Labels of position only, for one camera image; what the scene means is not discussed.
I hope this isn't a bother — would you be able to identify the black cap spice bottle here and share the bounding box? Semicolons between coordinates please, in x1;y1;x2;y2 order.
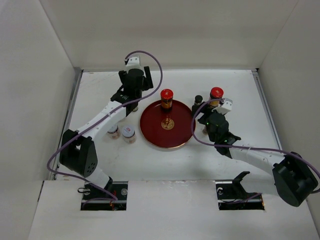
193;95;203;106
202;126;208;135

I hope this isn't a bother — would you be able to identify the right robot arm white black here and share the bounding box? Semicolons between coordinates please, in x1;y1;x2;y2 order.
191;99;320;207

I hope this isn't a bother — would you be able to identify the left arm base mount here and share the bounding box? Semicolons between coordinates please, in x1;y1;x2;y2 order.
77;179;129;211

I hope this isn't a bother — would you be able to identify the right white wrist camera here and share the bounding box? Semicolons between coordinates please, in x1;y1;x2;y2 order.
215;98;233;115

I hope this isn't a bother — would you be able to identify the white lid jar red label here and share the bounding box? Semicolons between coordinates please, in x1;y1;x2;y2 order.
121;125;136;144

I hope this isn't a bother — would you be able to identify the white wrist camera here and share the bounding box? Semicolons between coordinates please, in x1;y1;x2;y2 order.
124;56;141;71
215;98;233;115

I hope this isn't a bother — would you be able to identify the round red lacquer tray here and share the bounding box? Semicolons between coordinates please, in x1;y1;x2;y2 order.
139;100;196;149

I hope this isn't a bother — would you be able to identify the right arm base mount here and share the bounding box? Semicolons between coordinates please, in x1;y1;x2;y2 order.
215;171;265;211

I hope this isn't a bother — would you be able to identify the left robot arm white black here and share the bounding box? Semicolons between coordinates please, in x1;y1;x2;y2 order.
59;66;154;200

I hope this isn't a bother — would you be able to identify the red lid sauce jar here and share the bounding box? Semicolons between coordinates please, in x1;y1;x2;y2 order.
209;86;224;108
160;88;174;111

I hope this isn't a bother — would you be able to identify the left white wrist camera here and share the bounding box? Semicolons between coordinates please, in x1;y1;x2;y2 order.
124;56;141;71

